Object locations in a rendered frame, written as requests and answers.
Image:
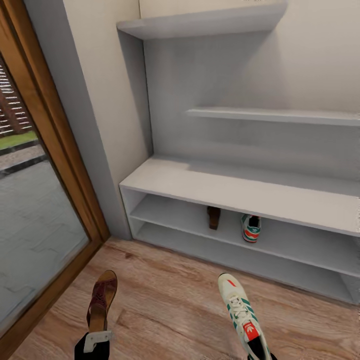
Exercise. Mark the sandal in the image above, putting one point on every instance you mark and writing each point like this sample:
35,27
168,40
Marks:
214,215
103,294

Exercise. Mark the door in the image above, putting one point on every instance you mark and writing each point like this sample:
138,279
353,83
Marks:
51,224

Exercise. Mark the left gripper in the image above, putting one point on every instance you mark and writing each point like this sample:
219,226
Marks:
100,352

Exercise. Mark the gym shoe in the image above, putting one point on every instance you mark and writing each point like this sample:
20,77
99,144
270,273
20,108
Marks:
251,227
243,317

